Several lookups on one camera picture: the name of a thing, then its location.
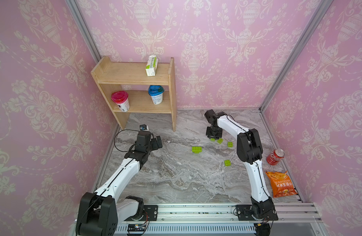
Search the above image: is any green lego brick base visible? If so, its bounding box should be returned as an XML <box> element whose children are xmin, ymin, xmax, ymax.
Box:
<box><xmin>191</xmin><ymin>146</ymin><xmax>203</xmax><ymax>154</ymax></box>

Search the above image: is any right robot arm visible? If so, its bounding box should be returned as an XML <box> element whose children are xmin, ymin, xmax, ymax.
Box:
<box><xmin>204</xmin><ymin>110</ymin><xmax>278</xmax><ymax>221</ymax></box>

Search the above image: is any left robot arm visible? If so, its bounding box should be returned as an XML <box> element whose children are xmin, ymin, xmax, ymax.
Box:
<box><xmin>75</xmin><ymin>130</ymin><xmax>163</xmax><ymax>236</ymax></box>

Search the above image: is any green lego brick loose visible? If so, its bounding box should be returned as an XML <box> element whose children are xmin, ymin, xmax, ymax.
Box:
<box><xmin>224</xmin><ymin>160</ymin><xmax>231</xmax><ymax>167</ymax></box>

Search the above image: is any pink lid cup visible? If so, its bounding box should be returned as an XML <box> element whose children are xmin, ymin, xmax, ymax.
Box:
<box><xmin>111</xmin><ymin>90</ymin><xmax>130</xmax><ymax>112</ymax></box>

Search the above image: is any blue lid cup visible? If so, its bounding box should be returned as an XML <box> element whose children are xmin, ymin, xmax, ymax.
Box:
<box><xmin>148</xmin><ymin>85</ymin><xmax>164</xmax><ymax>105</ymax></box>

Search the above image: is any red cola can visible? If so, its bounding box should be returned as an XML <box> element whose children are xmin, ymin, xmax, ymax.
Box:
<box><xmin>266</xmin><ymin>148</ymin><xmax>285</xmax><ymax>166</ymax></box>

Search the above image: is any wooden shelf unit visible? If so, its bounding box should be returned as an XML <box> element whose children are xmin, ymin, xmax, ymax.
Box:
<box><xmin>91</xmin><ymin>56</ymin><xmax>177</xmax><ymax>131</ymax></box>

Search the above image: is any white green carton box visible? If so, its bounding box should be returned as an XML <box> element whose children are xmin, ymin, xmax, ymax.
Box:
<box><xmin>146</xmin><ymin>55</ymin><xmax>158</xmax><ymax>77</ymax></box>

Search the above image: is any small circuit board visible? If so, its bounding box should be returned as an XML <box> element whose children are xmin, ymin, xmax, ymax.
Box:
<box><xmin>127</xmin><ymin>224</ymin><xmax>147</xmax><ymax>233</ymax></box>

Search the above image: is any orange snack bag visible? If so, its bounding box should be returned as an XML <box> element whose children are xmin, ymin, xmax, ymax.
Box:
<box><xmin>266</xmin><ymin>172</ymin><xmax>297</xmax><ymax>198</ymax></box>

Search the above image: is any aluminium corner profile left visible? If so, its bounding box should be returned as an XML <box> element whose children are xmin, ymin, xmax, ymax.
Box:
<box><xmin>66</xmin><ymin>0</ymin><xmax>101</xmax><ymax>64</ymax></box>

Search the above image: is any aluminium corner profile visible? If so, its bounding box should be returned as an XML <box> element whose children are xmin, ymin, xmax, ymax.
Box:
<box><xmin>66</xmin><ymin>0</ymin><xmax>101</xmax><ymax>64</ymax></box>
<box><xmin>259</xmin><ymin>0</ymin><xmax>333</xmax><ymax>114</ymax></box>

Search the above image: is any aluminium corner profile right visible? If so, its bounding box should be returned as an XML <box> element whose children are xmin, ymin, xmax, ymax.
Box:
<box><xmin>259</xmin><ymin>0</ymin><xmax>333</xmax><ymax>114</ymax></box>

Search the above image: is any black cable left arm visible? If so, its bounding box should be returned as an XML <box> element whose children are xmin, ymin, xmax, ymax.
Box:
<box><xmin>114</xmin><ymin>129</ymin><xmax>140</xmax><ymax>153</ymax></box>

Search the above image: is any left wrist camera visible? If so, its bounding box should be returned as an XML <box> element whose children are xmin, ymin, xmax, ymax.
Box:
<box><xmin>139</xmin><ymin>124</ymin><xmax>149</xmax><ymax>131</ymax></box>

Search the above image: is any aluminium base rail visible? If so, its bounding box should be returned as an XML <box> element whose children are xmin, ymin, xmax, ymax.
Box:
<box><xmin>112</xmin><ymin>202</ymin><xmax>328</xmax><ymax>236</ymax></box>

